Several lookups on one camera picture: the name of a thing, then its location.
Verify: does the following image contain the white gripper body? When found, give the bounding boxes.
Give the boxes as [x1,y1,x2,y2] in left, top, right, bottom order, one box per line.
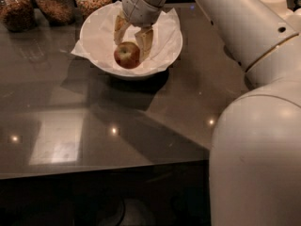
[121,0,162,27]

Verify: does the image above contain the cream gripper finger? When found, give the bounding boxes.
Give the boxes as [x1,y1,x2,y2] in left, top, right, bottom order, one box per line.
[135,27,153,62]
[114,14,131,45]

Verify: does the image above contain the red front apple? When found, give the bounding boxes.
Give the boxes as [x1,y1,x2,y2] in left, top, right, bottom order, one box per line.
[114,41,140,69]

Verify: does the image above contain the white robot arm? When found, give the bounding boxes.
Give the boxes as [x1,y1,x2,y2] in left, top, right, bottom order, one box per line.
[122,0,301,226]

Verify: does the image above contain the white ceramic bowl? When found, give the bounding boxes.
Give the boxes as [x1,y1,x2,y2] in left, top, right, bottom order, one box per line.
[79,1,183,81]

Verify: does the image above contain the white paper liner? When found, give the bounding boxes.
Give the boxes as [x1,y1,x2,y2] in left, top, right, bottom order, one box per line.
[71,0,182,75]

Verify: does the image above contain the leftmost glass cereal jar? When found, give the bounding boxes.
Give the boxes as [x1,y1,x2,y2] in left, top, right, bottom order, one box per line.
[0,0,36,32]

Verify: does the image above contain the rear stack of paper bowls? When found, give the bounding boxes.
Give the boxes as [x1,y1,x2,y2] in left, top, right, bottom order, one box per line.
[261,0,301,32]

